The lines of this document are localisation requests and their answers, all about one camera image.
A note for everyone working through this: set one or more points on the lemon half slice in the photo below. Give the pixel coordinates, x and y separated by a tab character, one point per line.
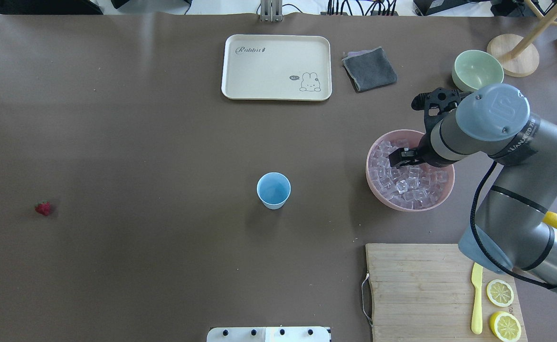
505	326
500	293

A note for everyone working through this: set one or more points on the aluminium frame post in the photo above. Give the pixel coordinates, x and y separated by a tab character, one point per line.
271	10

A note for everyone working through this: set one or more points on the cream rabbit tray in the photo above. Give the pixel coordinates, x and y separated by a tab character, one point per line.
277	67

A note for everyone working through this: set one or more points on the black monitor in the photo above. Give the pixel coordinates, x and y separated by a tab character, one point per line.
49	7

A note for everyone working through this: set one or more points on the pink bowl of ice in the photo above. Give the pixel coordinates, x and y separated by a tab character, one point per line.
410	188

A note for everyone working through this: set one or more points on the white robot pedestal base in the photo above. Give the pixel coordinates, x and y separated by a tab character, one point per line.
313	333

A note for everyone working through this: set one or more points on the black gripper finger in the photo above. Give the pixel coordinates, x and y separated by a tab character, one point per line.
403	157

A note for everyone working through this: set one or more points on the yellow plastic knife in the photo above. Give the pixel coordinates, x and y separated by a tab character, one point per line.
476	325

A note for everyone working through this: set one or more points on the light blue plastic cup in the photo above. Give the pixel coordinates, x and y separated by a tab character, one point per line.
273	189

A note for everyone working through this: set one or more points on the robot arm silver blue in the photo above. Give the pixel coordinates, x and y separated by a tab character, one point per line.
506	232

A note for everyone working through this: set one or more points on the mint green bowl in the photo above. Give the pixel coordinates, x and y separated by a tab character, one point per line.
474	69

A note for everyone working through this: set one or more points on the red strawberry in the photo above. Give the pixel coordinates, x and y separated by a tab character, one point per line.
44	208

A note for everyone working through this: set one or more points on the grey folded cloth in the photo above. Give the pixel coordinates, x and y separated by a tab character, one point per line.
369	69

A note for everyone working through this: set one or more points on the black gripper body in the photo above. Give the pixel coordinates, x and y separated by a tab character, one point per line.
422	153

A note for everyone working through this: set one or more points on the wooden cup tree stand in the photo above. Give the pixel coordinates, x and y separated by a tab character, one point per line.
517	55

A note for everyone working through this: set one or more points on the wooden cutting board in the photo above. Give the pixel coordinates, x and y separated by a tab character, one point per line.
422	292

